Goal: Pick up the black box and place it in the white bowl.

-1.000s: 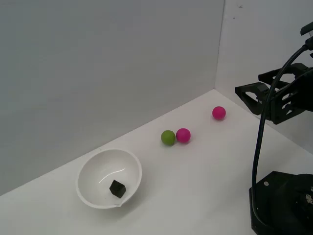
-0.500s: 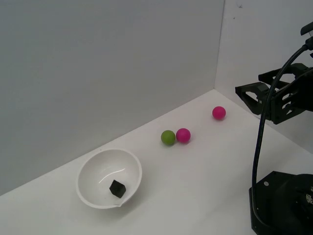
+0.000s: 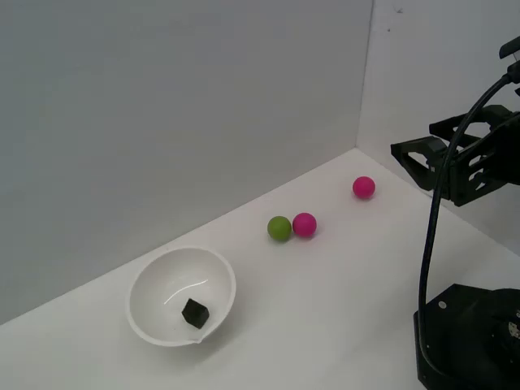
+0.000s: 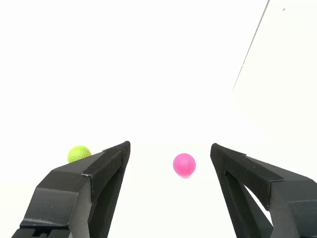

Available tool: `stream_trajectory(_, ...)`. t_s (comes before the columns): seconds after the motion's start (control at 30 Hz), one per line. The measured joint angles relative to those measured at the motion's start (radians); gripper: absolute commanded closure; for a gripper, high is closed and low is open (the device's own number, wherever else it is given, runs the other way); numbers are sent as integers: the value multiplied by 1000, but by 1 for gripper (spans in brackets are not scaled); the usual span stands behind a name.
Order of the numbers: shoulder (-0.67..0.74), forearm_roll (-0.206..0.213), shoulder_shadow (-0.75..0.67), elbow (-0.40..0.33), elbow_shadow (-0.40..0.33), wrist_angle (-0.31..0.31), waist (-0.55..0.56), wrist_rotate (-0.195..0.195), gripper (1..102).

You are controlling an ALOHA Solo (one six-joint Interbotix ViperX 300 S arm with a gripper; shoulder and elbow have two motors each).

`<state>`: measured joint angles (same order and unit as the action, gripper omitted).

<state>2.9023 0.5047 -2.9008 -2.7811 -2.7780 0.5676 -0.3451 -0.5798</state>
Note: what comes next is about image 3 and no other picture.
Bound thick black camera cable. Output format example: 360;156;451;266
417;72;520;377

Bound white bowl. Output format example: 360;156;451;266
128;246;237;347

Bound green ball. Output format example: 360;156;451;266
266;215;293;243

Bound pink ball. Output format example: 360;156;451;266
352;175;376;200
292;212;319;239

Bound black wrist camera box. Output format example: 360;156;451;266
498;35;520;98

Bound black foam box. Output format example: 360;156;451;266
181;297;210;329

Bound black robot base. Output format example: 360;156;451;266
413;283;520;390

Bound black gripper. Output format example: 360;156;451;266
390;105;520;207

